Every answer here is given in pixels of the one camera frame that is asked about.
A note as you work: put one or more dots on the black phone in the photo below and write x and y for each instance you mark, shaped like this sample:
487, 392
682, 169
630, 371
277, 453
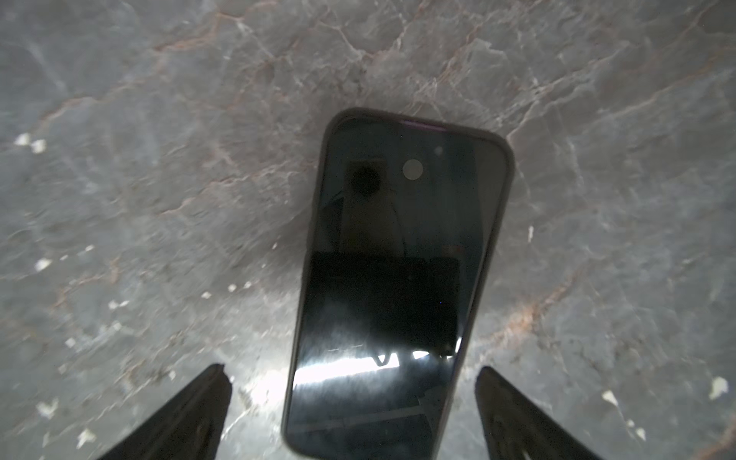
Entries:
406, 215

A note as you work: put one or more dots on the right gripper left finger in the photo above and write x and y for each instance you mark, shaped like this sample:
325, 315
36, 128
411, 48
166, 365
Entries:
188, 426

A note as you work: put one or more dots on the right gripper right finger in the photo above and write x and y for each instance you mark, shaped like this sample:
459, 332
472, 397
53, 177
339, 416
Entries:
515, 428

